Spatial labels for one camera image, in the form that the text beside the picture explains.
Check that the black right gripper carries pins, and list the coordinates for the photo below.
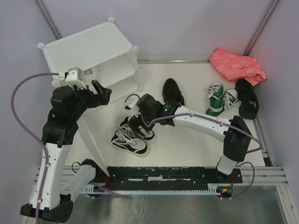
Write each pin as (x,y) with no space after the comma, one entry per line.
(134,123)

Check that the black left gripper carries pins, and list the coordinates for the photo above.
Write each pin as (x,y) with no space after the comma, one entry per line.
(104,93)

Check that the black white canvas sneaker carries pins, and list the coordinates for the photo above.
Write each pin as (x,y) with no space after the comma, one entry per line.
(131,144)

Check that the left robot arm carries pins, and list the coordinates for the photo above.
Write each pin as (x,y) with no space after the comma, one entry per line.
(51,201)

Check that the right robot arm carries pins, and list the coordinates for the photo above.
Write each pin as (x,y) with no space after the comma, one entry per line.
(233,133)

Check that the white plastic shoe cabinet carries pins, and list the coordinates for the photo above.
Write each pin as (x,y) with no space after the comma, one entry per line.
(103,53)

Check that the black slip-on shoe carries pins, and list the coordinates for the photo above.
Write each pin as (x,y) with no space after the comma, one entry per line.
(249,103)
(171,92)

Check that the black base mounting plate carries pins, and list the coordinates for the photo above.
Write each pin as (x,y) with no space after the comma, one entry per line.
(165,177)

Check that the green canvas sneaker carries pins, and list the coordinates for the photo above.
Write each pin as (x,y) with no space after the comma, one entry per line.
(215,95)
(230,98)

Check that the pink patterned bag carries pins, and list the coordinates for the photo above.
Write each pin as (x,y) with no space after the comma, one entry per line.
(233,67)

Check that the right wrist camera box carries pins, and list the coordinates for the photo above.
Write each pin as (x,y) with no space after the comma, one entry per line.
(130,103)

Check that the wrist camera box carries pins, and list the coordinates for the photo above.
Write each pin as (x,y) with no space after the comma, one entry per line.
(130,103)
(73,78)

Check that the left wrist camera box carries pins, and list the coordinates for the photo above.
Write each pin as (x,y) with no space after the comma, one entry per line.
(73,78)

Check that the aluminium frame rail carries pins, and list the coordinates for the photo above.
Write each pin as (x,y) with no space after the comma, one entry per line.
(172,59)

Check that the white slotted cable duct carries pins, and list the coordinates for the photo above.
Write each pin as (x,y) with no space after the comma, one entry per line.
(208,190)

